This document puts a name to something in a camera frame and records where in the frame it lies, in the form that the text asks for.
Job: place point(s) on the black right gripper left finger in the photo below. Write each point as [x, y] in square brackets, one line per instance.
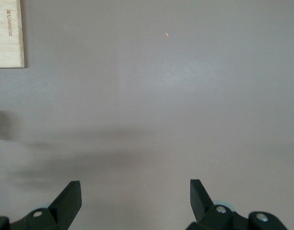
[58, 210]

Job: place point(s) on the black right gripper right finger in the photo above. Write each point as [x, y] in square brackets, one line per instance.
[206, 215]

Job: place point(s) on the wooden cutting board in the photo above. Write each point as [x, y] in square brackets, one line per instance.
[5, 36]

